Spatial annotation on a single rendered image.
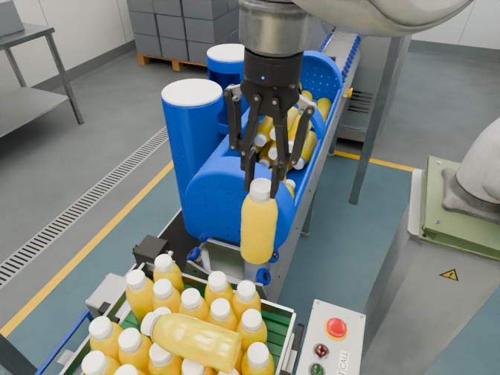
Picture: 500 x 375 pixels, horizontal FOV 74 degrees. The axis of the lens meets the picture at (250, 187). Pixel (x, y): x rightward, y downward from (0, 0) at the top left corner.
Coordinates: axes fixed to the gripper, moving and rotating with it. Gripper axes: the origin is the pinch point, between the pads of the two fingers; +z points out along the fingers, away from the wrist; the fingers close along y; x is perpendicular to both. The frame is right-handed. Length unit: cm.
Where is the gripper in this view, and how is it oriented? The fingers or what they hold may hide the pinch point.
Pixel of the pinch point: (263, 174)
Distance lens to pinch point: 54.9
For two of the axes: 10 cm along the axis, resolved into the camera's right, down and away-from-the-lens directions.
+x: -3.5, 5.9, -7.3
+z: -0.4, 7.6, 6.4
